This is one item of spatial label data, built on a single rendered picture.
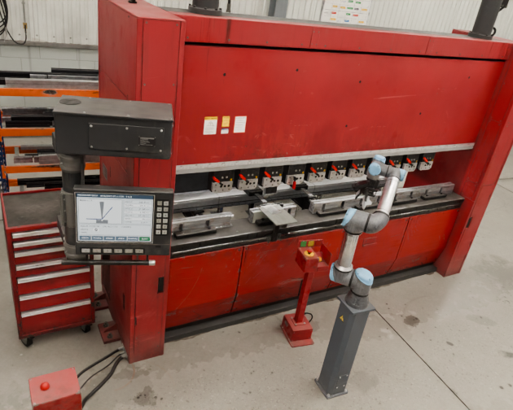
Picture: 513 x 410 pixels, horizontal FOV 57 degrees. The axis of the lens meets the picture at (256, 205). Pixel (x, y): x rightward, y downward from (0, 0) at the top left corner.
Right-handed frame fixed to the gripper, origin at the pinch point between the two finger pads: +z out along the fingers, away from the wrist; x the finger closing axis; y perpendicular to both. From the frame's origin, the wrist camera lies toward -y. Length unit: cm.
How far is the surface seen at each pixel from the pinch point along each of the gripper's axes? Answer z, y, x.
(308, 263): 55, -15, 8
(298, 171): 3, -29, 49
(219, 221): 45, -81, 32
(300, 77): -64, -50, 43
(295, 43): -84, -62, 38
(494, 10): -143, 110, 106
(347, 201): 28, 29, 69
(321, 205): 32, 4, 60
